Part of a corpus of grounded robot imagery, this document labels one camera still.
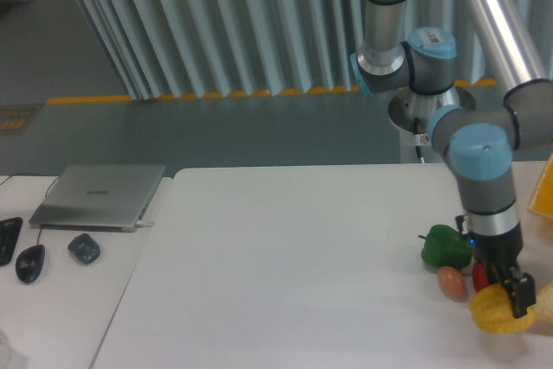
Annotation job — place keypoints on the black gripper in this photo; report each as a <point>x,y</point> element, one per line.
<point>498,256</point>

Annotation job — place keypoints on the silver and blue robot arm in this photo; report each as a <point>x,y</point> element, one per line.
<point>476,145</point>

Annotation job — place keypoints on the red toy pepper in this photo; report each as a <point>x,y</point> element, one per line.
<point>479,277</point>

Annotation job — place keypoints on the green toy pepper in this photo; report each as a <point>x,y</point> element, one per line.
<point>445,246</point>

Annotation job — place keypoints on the toy bread slice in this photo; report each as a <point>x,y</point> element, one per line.
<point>543,308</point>

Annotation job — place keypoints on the brown egg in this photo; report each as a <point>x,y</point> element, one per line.
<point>452,283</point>

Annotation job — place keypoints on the yellow container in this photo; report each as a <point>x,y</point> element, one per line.
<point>541,202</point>

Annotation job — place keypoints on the white corrugated folding screen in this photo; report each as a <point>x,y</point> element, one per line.
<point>230,47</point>

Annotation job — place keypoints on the dark grey small device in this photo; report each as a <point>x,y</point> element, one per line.
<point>84,248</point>

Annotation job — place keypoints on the silver closed laptop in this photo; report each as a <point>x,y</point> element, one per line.
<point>99,197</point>

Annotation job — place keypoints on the black computer mouse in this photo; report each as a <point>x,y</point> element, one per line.
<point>29,263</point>

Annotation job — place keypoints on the black keyboard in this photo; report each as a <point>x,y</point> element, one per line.
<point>9,234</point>

